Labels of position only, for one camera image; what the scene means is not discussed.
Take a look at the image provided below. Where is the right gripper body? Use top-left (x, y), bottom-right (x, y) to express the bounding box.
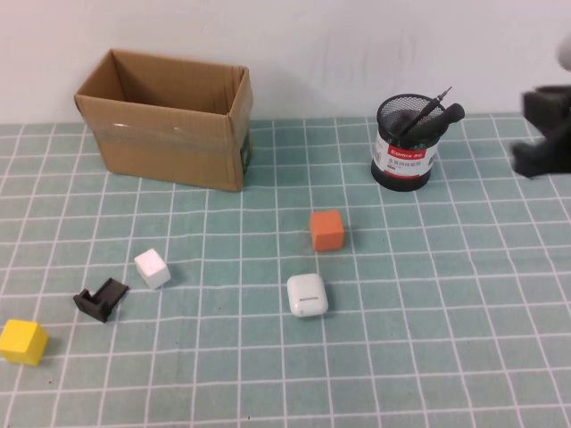
top-left (550, 104), bottom-right (571, 151)

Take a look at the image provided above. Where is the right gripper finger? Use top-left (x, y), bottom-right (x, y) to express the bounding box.
top-left (521, 85), bottom-right (571, 131)
top-left (510, 131), bottom-right (571, 179)

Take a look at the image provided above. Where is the black precision screwdriver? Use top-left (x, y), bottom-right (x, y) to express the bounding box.
top-left (401, 103), bottom-right (468, 140)

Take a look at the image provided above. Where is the thin black pen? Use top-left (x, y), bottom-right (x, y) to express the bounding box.
top-left (395, 86), bottom-right (453, 137)

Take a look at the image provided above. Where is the orange foam cube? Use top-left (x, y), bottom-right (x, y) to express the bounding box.
top-left (310, 210), bottom-right (345, 252)

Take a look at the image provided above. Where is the white earbuds case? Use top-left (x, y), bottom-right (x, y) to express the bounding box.
top-left (286, 273), bottom-right (330, 318)

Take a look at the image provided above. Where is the black mesh pen holder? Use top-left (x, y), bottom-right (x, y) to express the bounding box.
top-left (369, 93), bottom-right (447, 193)

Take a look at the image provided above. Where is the brown cardboard box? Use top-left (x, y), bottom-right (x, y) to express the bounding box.
top-left (74, 47), bottom-right (255, 193)

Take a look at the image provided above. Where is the white foam cube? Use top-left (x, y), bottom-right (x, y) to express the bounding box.
top-left (133, 248), bottom-right (172, 291)

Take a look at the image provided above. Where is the yellow foam cube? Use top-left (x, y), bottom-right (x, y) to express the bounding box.
top-left (0, 318), bottom-right (50, 366)

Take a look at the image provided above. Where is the black plastic bracket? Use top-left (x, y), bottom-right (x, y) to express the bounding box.
top-left (72, 276), bottom-right (130, 323)

